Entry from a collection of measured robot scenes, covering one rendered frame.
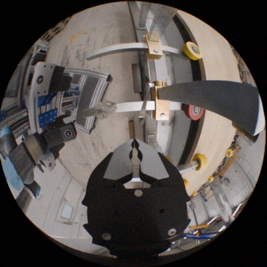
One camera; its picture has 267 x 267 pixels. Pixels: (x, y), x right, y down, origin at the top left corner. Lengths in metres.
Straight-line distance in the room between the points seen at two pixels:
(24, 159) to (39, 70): 0.28
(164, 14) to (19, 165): 0.46
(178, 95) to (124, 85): 1.02
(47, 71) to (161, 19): 0.40
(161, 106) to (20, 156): 0.41
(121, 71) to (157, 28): 0.97
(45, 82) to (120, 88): 0.95
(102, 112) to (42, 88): 0.30
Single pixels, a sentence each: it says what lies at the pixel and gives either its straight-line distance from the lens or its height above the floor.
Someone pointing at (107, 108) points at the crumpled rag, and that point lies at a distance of 0.26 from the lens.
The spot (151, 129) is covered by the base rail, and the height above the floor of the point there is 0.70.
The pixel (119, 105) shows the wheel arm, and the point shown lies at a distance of 0.26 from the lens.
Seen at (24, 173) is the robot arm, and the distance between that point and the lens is 0.25.
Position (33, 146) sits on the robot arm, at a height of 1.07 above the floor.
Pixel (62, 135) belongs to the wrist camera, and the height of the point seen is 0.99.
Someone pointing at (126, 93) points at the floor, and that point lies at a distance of 1.12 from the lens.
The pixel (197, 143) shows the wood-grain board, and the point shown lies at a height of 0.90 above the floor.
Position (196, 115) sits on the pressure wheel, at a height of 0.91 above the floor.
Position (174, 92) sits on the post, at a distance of 0.16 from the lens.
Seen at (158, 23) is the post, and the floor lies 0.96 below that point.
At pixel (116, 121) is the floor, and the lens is 1.19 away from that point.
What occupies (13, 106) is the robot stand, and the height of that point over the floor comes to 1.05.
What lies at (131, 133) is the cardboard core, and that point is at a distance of 1.16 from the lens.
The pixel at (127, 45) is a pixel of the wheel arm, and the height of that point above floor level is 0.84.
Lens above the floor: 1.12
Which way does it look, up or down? 63 degrees down
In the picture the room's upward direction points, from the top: 180 degrees clockwise
